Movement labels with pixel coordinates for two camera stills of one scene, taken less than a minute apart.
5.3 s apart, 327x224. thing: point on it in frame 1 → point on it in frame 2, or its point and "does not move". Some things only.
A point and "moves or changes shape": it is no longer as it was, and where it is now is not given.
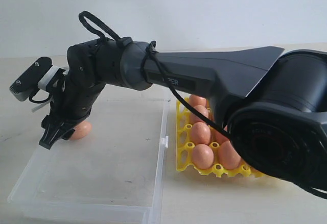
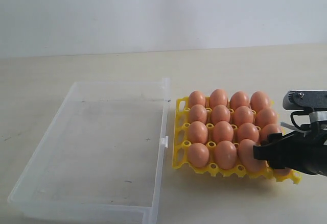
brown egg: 81,131 moves or changes shape
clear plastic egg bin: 116,175 does not move
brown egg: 194,100 does not move
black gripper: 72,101 → 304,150
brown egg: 203,156 moves or changes shape
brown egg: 195,118 does not move
